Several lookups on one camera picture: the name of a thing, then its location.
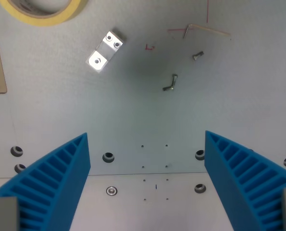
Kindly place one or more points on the yellow masking tape roll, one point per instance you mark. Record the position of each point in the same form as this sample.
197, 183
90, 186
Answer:
44, 12

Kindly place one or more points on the aluminium bracket block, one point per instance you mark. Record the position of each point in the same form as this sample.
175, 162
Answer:
106, 51

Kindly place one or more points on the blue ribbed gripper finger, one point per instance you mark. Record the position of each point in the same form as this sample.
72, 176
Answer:
248, 183
49, 185

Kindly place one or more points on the silver countersunk table screw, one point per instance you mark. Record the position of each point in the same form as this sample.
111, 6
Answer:
111, 191

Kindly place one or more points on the metal hex allen key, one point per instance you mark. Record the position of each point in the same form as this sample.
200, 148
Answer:
205, 29

